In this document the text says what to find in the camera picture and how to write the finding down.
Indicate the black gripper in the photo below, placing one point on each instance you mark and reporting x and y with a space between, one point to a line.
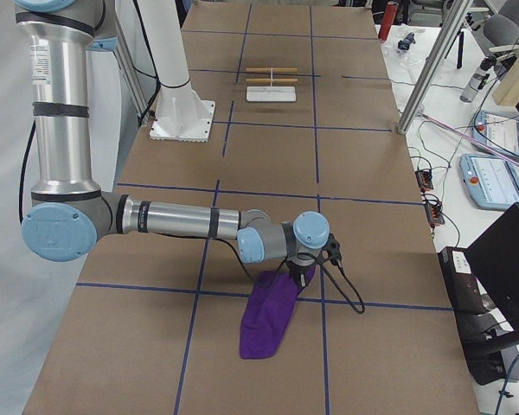
297 273

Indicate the purple microfibre towel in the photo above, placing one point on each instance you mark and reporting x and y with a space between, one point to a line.
267 315

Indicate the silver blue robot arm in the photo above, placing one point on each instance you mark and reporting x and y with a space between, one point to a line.
71 212

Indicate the white towel rack with wooden bars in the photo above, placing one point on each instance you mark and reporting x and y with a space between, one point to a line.
272 85

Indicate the black usb hub right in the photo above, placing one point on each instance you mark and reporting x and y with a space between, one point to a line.
434 210

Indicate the black usb hub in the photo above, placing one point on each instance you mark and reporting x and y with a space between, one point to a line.
424 179
434 210

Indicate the black usb hub left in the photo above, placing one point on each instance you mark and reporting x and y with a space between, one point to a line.
424 179

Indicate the black laptop with stand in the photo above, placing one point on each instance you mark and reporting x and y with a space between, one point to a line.
482 282

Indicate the blue teach pendant near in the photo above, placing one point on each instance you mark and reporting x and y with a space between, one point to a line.
491 182

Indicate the blue teach pendant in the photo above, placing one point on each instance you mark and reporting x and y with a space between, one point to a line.
491 182
498 132

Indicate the blue teach pendant far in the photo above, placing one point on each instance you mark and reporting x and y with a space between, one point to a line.
498 132

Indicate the dark blue folded umbrella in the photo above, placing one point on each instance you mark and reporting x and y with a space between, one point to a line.
404 44

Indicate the clear water bottle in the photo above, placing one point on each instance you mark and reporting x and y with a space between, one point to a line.
478 79

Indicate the red cylinder tube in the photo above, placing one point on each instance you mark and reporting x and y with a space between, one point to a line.
387 20

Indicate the black wrist camera with cable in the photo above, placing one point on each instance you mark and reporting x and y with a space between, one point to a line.
333 250

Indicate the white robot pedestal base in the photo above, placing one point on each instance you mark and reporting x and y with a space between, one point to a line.
180 113

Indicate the grey aluminium frame post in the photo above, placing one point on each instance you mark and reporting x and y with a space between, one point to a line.
444 40

